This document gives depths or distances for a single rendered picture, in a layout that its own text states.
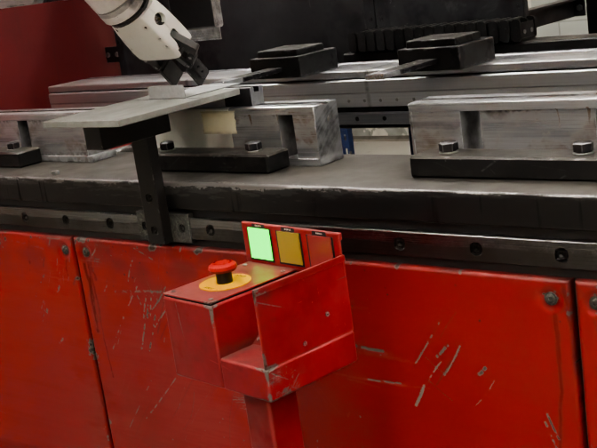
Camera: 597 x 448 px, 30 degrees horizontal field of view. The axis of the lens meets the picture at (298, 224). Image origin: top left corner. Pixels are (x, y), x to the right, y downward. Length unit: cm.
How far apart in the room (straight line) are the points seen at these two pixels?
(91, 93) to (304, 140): 86
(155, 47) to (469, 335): 68
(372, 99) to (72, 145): 59
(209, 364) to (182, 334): 6
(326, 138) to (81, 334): 64
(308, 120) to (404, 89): 26
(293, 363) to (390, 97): 67
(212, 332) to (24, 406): 94
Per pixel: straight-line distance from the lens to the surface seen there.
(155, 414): 202
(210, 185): 173
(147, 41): 179
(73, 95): 255
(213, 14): 185
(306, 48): 203
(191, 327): 149
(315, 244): 149
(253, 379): 142
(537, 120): 151
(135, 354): 200
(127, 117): 166
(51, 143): 221
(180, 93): 180
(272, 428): 152
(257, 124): 180
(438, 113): 159
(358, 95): 199
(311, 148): 174
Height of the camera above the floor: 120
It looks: 13 degrees down
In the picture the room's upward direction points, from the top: 8 degrees counter-clockwise
